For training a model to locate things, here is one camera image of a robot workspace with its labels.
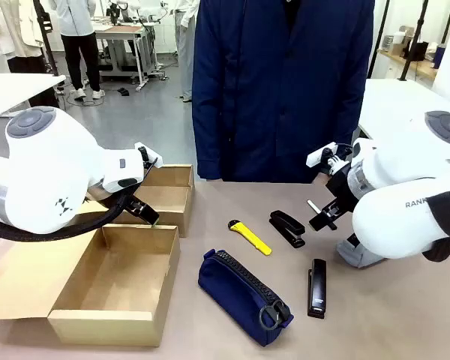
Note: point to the cardboard box with curved lid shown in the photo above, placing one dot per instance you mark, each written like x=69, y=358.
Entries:
x=172, y=210

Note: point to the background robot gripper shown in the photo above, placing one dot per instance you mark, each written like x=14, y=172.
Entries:
x=114, y=11

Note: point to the small white object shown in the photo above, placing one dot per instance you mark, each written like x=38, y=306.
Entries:
x=312, y=206

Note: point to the navy Campus pencil case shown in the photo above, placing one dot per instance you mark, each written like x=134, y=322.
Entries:
x=232, y=288

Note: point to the person in light clothes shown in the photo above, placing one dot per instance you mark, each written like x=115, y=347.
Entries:
x=183, y=48

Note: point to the large open cardboard box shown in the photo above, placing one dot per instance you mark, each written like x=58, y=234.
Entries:
x=108, y=273

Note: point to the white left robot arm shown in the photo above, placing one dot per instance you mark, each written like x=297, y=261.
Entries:
x=41, y=168

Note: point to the black tripod pole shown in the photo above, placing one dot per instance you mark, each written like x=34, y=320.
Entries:
x=47, y=41

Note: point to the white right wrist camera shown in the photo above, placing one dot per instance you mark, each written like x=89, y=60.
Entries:
x=317, y=156

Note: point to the small cardboard box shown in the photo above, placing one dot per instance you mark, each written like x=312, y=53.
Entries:
x=407, y=32

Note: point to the thin black stand pole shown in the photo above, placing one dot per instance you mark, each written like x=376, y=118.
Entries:
x=448, y=22
x=378, y=37

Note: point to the person white shirt black trousers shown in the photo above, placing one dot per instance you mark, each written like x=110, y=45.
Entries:
x=80, y=48

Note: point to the yellow box cutter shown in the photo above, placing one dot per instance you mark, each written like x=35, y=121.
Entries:
x=251, y=238

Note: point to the large white table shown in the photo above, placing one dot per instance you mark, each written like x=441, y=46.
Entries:
x=397, y=101

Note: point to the black object on floor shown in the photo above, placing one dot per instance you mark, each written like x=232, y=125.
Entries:
x=123, y=92

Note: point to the black stapler with silver parts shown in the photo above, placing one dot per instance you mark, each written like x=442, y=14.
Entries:
x=287, y=227

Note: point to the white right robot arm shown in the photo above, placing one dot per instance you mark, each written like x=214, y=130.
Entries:
x=397, y=217

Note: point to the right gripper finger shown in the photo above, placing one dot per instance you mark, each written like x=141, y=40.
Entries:
x=333, y=210
x=320, y=221

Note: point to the person's left hand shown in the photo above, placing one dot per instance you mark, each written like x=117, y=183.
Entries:
x=320, y=179

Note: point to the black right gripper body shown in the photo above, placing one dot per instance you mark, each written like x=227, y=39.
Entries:
x=341, y=187

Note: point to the black box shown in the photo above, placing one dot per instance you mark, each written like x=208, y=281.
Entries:
x=420, y=51

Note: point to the dark blue bottle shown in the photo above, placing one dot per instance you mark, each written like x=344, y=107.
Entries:
x=439, y=56

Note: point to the person in navy coat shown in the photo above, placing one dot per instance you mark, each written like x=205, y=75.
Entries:
x=277, y=93

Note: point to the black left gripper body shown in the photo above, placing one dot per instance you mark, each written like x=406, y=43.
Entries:
x=138, y=206

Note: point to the person in beige jacket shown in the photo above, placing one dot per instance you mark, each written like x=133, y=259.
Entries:
x=18, y=30

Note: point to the slim black stapler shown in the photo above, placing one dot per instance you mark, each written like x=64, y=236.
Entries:
x=318, y=288

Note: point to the white side table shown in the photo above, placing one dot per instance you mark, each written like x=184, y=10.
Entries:
x=15, y=90

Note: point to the background workbench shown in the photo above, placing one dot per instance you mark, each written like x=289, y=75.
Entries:
x=120, y=30

